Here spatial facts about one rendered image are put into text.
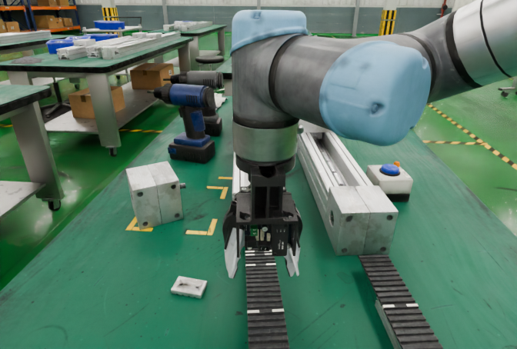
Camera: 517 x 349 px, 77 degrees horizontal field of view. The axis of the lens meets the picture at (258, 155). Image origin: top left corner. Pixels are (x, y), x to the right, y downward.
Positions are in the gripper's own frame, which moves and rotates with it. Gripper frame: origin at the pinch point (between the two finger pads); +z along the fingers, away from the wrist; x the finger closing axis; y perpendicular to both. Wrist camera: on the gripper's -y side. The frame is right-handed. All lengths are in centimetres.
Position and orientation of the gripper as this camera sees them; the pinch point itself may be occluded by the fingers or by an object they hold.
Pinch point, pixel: (261, 267)
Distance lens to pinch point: 51.5
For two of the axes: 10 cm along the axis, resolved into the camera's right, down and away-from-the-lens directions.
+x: 10.0, -0.1, 0.5
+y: 0.5, 4.3, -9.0
